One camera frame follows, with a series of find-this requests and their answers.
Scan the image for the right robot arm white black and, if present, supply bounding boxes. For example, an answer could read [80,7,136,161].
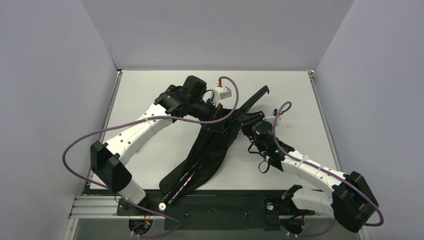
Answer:
[237,112,379,233]

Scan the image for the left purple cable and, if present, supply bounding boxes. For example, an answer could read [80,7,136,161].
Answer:
[62,76,240,239]

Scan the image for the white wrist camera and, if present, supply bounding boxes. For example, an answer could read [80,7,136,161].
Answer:
[211,86,232,106]
[263,108,285,127]

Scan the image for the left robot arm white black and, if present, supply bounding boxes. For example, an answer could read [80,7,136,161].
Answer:
[90,75,232,215]

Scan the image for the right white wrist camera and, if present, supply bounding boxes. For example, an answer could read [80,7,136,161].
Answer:
[263,108,285,127]

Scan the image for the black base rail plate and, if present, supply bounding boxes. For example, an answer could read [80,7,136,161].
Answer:
[116,190,314,231]

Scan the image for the black racket bag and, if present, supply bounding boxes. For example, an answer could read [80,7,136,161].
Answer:
[158,85,270,196]

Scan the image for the black shuttlecock tube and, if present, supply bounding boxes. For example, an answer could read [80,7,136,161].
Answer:
[165,84,179,94]

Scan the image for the purple cable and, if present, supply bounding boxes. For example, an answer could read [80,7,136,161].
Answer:
[272,101,385,238]
[62,76,240,239]

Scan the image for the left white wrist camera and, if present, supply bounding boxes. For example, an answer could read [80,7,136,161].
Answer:
[211,86,232,106]

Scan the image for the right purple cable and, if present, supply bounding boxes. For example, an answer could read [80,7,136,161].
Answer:
[272,101,385,238]

